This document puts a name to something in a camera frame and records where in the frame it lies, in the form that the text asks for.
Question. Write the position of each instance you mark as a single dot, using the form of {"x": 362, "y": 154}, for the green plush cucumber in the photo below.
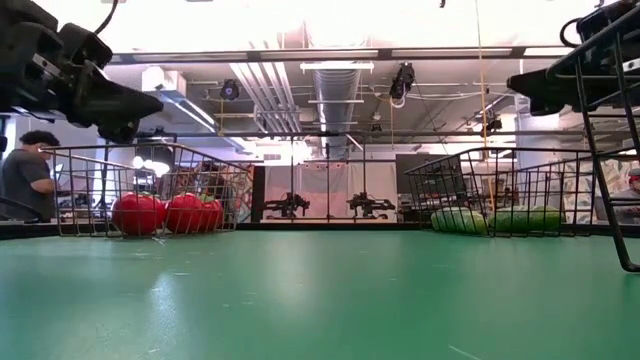
{"x": 525, "y": 220}
{"x": 457, "y": 222}

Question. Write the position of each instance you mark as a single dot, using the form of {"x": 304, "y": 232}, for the background black robot arm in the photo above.
{"x": 370, "y": 205}
{"x": 287, "y": 205}

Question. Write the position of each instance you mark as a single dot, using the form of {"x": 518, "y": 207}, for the overhead aluminium frame bar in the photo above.
{"x": 320, "y": 54}

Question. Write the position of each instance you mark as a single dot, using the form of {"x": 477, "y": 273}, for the black ceiling-hung camera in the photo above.
{"x": 402, "y": 80}

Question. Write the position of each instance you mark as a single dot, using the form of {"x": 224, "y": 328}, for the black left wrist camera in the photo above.
{"x": 85, "y": 45}

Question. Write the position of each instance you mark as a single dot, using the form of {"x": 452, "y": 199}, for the black office chair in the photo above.
{"x": 30, "y": 207}

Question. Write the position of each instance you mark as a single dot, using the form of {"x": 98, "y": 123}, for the red plush tomato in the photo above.
{"x": 137, "y": 215}
{"x": 214, "y": 215}
{"x": 184, "y": 215}

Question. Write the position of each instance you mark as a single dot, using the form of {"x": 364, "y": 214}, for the silver ceiling air duct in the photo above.
{"x": 336, "y": 100}

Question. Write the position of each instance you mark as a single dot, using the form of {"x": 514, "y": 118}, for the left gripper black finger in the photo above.
{"x": 110, "y": 105}
{"x": 120, "y": 134}

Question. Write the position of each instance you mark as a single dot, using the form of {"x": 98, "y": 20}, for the black horizontal pipe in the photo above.
{"x": 280, "y": 134}

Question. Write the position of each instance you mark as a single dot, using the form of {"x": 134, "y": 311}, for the white ceiling light fixture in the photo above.
{"x": 337, "y": 66}

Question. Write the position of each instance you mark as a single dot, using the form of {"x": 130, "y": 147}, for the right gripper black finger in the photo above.
{"x": 540, "y": 87}

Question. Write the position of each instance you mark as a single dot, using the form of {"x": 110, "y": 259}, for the person in grey shirt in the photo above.
{"x": 25, "y": 175}

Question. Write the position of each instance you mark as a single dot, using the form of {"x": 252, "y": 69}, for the person with red headband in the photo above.
{"x": 627, "y": 200}

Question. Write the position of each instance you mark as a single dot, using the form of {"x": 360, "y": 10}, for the white background curtain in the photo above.
{"x": 315, "y": 182}

